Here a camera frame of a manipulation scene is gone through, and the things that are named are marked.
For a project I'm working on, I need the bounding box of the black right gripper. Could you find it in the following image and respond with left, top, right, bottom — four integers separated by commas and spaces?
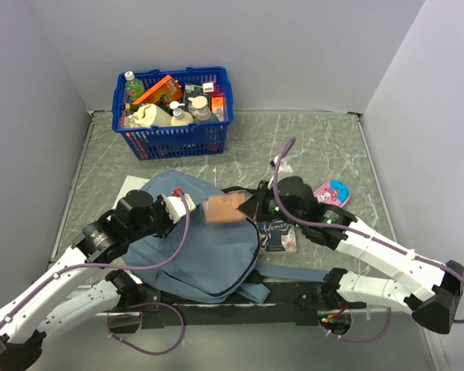
238, 181, 304, 230

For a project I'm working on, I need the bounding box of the blue student backpack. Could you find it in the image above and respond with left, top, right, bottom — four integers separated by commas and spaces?
121, 169, 329, 305

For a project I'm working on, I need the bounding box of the brown leather wallet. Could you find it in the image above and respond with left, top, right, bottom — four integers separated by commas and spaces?
203, 193, 246, 224

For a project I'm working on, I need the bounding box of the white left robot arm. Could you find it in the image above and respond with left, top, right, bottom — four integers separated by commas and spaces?
0, 189, 196, 370

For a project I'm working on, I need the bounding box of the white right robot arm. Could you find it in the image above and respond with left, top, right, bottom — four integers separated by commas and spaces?
238, 176, 464, 334

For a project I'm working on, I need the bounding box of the pink cartoon pencil case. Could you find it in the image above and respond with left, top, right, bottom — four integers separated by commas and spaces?
313, 179, 350, 207

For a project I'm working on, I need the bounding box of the floral Little Women book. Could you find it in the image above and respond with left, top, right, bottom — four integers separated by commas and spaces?
257, 220, 297, 254

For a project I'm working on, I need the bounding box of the white notebook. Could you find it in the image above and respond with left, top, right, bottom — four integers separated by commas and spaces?
118, 175, 149, 197

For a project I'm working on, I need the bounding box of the cream pump bottle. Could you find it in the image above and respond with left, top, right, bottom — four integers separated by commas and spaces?
169, 100, 194, 126

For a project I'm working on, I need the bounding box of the blue plastic shopping basket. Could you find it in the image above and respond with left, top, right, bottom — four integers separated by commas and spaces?
111, 66, 234, 160

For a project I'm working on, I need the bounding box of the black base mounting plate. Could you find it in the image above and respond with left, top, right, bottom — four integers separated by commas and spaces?
105, 281, 366, 329

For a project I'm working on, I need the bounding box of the grey pump bottle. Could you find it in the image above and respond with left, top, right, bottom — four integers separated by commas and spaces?
188, 96, 219, 124

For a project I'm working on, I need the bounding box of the pink orange bottle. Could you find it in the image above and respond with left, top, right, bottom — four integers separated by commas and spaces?
211, 87, 226, 121

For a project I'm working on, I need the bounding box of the orange snack box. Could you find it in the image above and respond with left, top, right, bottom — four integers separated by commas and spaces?
134, 75, 183, 106

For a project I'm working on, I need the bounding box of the black packaged item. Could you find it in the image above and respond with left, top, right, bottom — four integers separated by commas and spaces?
183, 83, 204, 105

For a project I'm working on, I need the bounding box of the green drink bottle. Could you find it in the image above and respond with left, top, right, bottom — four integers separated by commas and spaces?
124, 71, 145, 102

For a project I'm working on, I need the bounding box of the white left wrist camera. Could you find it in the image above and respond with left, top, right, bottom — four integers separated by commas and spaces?
163, 187, 196, 224

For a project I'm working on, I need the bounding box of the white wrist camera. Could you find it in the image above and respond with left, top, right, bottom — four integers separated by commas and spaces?
163, 187, 196, 224
270, 156, 293, 177

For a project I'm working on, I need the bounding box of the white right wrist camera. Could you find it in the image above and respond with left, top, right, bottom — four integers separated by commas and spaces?
270, 156, 293, 177

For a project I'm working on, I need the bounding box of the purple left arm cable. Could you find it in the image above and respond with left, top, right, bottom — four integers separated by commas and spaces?
0, 191, 194, 355

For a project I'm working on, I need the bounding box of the black backpack strap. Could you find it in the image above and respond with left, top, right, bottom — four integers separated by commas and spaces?
221, 185, 260, 195

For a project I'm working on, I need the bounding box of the aluminium front rail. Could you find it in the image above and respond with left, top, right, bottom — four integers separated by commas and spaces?
21, 281, 432, 318

